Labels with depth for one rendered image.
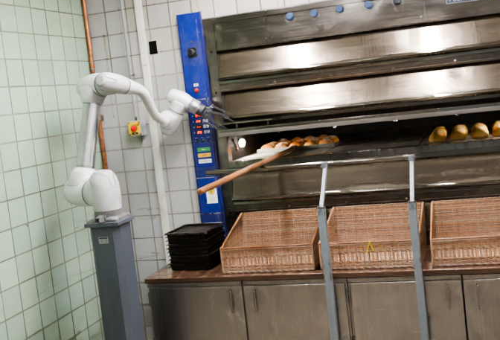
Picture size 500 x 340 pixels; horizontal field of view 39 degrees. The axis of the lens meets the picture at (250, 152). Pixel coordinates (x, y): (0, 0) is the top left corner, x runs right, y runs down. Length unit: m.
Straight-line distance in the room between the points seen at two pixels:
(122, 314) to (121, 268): 0.25
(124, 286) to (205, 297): 0.52
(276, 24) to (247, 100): 0.51
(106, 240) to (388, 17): 2.07
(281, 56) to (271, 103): 0.29
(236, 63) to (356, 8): 0.82
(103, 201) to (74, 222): 0.71
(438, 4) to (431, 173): 0.98
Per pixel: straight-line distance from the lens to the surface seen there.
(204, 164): 4.61
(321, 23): 4.41
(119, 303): 4.01
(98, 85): 4.07
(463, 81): 4.30
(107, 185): 3.92
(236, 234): 4.44
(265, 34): 4.50
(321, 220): 3.86
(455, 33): 4.31
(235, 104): 4.54
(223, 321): 4.24
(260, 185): 4.54
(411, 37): 4.33
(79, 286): 4.65
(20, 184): 4.17
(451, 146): 4.32
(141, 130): 4.72
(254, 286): 4.11
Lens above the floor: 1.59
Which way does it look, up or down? 5 degrees down
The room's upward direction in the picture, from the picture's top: 7 degrees counter-clockwise
